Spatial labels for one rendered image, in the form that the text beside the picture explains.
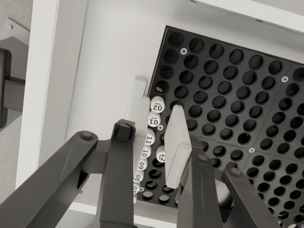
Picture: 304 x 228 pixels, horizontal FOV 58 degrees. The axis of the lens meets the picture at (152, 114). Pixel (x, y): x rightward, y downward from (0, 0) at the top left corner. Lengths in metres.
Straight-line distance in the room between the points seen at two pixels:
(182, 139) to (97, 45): 0.18
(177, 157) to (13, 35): 1.14
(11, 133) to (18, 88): 1.17
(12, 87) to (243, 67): 0.20
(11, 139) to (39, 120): 1.20
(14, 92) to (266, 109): 0.22
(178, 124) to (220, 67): 0.08
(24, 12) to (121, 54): 0.96
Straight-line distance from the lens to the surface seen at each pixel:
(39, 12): 0.22
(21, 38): 1.25
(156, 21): 0.30
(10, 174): 1.55
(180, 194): 0.16
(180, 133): 0.17
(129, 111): 0.31
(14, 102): 0.27
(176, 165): 0.16
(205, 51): 0.24
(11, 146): 1.46
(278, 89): 0.27
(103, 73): 0.31
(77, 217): 1.55
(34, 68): 0.23
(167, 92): 0.25
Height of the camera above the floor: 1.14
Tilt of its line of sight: 68 degrees down
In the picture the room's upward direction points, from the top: 179 degrees counter-clockwise
